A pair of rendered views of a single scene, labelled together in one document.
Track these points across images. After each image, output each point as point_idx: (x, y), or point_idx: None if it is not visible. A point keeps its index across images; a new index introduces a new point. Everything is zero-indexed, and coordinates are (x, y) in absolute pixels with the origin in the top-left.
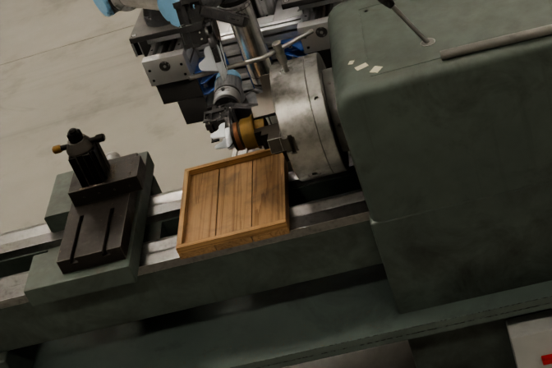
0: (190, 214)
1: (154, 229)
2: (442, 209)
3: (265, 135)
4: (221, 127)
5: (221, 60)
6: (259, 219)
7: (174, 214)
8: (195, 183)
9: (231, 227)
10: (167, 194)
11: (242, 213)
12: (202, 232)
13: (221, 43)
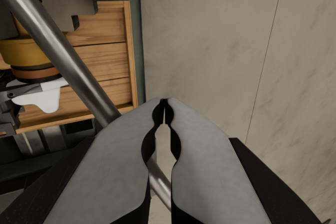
0: (80, 110)
1: (77, 136)
2: None
3: (93, 4)
4: (29, 99)
5: (232, 138)
6: (105, 35)
7: (60, 126)
8: (20, 119)
9: (110, 64)
10: (29, 142)
11: (89, 55)
12: (111, 91)
13: (28, 222)
